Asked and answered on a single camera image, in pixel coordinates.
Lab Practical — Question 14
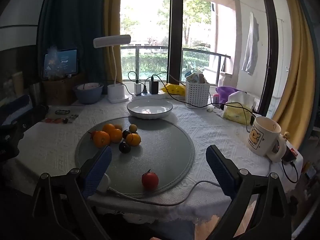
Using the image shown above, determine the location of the balcony railing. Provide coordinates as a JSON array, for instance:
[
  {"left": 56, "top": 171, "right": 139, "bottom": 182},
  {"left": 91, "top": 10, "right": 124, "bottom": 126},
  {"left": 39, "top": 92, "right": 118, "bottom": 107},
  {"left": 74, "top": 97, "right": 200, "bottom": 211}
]
[{"left": 120, "top": 45, "right": 231, "bottom": 80}]

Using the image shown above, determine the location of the white power strip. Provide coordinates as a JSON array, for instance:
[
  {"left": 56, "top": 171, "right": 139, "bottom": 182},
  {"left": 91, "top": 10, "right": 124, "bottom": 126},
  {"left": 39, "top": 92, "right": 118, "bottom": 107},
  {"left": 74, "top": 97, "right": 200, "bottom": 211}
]
[{"left": 130, "top": 92, "right": 168, "bottom": 99}]

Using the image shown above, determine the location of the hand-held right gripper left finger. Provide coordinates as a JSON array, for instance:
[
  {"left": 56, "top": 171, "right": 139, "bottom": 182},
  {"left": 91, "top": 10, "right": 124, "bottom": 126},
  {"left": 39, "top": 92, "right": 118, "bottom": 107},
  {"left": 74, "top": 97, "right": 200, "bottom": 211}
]
[{"left": 32, "top": 145, "right": 113, "bottom": 240}]

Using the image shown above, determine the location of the hanging pale grey garment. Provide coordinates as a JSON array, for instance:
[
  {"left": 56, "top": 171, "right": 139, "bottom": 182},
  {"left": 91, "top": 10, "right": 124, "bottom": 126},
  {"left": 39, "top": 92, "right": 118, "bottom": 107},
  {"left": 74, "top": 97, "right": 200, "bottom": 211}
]
[{"left": 241, "top": 12, "right": 260, "bottom": 75}]

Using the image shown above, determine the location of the white perforated plastic basket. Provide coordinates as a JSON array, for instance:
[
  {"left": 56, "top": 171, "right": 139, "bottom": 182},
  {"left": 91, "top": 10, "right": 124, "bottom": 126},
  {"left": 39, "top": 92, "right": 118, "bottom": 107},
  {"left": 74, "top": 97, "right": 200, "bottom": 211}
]
[{"left": 185, "top": 79, "right": 209, "bottom": 108}]

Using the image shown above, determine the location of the small carton with duck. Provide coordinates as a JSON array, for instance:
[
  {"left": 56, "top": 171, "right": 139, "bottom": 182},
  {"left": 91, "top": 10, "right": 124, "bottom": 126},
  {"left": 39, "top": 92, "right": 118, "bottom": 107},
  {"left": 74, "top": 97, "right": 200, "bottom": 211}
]
[{"left": 247, "top": 116, "right": 287, "bottom": 162}]

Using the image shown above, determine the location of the white plate with dark rim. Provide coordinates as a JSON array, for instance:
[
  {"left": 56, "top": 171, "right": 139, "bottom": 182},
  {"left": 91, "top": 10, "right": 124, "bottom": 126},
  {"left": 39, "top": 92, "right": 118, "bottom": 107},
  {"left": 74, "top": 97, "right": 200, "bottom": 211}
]
[{"left": 127, "top": 99, "right": 174, "bottom": 119}]

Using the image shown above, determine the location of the dark window frame post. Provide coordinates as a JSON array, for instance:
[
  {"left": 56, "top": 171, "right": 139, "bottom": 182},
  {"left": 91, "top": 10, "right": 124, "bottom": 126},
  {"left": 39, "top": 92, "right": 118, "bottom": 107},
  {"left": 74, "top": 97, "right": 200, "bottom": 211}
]
[{"left": 168, "top": 0, "right": 185, "bottom": 87}]

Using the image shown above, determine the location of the yellow tissue pack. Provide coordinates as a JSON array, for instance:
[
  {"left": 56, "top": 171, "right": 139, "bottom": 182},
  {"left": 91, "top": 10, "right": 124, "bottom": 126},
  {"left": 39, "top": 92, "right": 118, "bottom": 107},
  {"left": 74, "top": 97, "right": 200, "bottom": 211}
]
[{"left": 222, "top": 91, "right": 256, "bottom": 126}]

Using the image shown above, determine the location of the yellow curtain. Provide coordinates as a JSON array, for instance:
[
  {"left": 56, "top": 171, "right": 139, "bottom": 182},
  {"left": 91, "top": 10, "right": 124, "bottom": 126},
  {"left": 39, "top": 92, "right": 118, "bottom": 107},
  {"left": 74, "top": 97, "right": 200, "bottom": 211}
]
[
  {"left": 103, "top": 0, "right": 123, "bottom": 84},
  {"left": 272, "top": 0, "right": 316, "bottom": 144}
]

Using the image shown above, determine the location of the white cable with plug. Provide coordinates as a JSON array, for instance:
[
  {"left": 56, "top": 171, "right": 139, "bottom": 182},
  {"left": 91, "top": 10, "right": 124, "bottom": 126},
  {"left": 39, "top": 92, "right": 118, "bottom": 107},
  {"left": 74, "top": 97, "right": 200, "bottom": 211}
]
[{"left": 96, "top": 172, "right": 221, "bottom": 207}]

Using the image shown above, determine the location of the purple plastic bag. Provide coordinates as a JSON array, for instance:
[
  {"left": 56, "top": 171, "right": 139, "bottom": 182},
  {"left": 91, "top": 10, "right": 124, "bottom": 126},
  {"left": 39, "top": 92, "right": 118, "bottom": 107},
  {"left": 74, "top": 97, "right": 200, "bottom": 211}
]
[{"left": 216, "top": 86, "right": 241, "bottom": 104}]

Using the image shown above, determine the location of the blue plastic bowl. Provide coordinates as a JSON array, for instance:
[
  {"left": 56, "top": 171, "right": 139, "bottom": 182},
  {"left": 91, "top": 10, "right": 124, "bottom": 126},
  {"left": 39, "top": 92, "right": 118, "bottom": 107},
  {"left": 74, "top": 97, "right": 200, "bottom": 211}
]
[{"left": 73, "top": 82, "right": 104, "bottom": 105}]

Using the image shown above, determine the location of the round grey placemat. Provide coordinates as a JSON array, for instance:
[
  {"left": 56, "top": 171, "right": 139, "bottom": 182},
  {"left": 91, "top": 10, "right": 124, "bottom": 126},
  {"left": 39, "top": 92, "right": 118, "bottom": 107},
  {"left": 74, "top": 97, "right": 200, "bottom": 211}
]
[{"left": 75, "top": 116, "right": 195, "bottom": 196}]

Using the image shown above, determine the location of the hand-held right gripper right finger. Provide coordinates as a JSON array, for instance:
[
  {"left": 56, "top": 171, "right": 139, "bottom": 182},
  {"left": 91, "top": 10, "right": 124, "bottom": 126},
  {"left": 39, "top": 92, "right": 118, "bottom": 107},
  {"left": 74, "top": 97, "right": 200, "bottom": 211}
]
[{"left": 205, "top": 144, "right": 292, "bottom": 240}]

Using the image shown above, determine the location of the white cylindrical appliance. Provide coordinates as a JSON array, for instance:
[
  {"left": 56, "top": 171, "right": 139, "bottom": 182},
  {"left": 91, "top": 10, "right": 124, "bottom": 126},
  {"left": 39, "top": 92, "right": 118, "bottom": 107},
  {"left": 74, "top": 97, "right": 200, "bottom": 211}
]
[{"left": 93, "top": 34, "right": 132, "bottom": 103}]

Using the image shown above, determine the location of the clear printed plastic bag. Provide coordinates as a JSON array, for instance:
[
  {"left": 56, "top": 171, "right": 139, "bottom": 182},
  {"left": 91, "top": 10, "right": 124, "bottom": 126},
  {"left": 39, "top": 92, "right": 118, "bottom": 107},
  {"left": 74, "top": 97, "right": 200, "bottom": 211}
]
[{"left": 46, "top": 108, "right": 80, "bottom": 125}]

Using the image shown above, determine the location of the dark blue curtain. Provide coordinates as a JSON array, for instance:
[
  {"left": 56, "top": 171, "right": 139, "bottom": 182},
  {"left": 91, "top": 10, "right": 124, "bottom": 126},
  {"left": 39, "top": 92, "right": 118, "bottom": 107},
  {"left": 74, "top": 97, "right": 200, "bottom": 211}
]
[{"left": 37, "top": 0, "right": 108, "bottom": 85}]

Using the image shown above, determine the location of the brown wicker box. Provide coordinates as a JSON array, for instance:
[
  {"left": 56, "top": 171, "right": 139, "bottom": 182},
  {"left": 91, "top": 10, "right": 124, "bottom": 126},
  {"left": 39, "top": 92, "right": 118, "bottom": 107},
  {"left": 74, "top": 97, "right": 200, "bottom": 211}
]
[{"left": 42, "top": 73, "right": 86, "bottom": 106}]

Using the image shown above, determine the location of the black power bank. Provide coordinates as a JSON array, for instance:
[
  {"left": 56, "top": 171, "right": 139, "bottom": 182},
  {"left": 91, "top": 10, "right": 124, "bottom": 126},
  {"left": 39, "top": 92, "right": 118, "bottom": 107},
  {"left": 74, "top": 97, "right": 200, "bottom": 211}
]
[{"left": 282, "top": 142, "right": 300, "bottom": 165}]

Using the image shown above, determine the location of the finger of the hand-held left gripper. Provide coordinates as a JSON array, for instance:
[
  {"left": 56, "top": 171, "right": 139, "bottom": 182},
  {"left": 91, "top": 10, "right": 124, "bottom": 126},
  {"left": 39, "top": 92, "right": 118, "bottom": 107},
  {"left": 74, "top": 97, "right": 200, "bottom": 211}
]
[
  {"left": 0, "top": 94, "right": 50, "bottom": 127},
  {"left": 0, "top": 123, "right": 27, "bottom": 161}
]

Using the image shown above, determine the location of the red plum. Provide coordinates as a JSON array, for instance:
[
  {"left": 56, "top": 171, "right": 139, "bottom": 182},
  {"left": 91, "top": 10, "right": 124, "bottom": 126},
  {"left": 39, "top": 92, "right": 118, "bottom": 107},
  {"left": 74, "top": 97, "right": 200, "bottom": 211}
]
[{"left": 142, "top": 169, "right": 159, "bottom": 190}]

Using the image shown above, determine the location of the orange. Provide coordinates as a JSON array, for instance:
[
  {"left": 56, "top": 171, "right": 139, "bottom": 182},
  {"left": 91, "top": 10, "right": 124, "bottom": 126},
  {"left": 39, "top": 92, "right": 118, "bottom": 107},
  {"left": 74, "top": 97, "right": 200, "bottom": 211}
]
[
  {"left": 93, "top": 131, "right": 111, "bottom": 148},
  {"left": 110, "top": 129, "right": 123, "bottom": 143},
  {"left": 126, "top": 133, "right": 142, "bottom": 146},
  {"left": 102, "top": 123, "right": 116, "bottom": 134}
]

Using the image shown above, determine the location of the pink bowl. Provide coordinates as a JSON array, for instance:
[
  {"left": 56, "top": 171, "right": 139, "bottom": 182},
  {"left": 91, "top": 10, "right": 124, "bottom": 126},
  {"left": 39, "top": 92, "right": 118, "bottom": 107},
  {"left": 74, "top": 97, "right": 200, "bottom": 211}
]
[{"left": 76, "top": 82, "right": 100, "bottom": 90}]

